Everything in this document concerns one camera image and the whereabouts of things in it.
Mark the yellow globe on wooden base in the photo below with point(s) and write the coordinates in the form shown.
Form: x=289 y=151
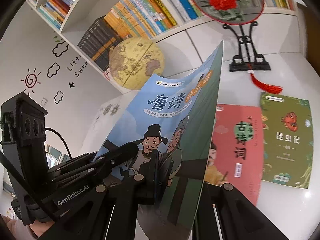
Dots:
x=134 y=61

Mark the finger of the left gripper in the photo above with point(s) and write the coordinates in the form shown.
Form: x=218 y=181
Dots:
x=117 y=156

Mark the olive green insect book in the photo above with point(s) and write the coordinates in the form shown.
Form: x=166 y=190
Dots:
x=288 y=140

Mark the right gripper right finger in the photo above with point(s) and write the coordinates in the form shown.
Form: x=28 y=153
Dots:
x=225 y=213

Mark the round red flower fan ornament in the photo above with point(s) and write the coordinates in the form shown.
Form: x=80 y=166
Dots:
x=240 y=17

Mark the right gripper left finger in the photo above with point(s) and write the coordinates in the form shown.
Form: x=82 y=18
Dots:
x=120 y=209

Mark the person's left hand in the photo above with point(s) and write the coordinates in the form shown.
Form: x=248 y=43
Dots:
x=25 y=232

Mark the white bookshelf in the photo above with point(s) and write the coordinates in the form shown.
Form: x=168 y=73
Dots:
x=91 y=27

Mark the red ancient poetry book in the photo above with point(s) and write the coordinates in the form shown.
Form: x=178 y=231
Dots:
x=236 y=153

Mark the light blue Tang poetry book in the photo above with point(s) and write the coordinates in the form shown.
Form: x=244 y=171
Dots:
x=175 y=118

